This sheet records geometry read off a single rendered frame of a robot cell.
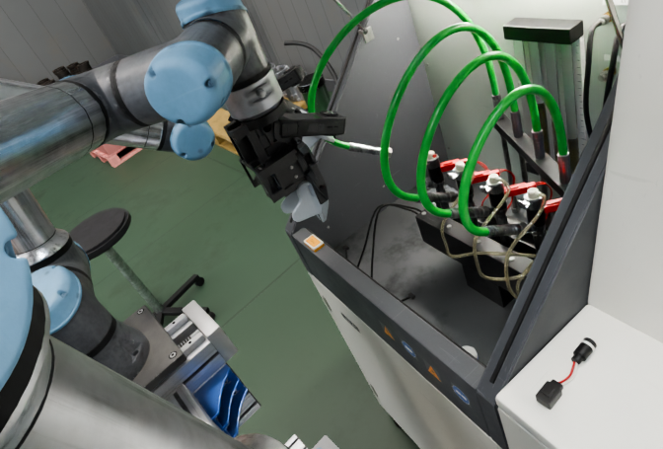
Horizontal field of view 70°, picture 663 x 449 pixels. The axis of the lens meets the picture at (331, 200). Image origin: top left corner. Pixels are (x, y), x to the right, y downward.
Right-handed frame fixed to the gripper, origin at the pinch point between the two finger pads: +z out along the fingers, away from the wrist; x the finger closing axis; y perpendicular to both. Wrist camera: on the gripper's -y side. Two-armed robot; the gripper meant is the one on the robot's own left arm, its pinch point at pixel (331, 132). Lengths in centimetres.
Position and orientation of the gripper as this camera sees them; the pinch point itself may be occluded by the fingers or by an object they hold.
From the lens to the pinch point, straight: 98.0
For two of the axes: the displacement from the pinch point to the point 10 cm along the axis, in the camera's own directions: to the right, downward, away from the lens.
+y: -4.5, 7.9, 4.1
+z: 8.9, 4.5, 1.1
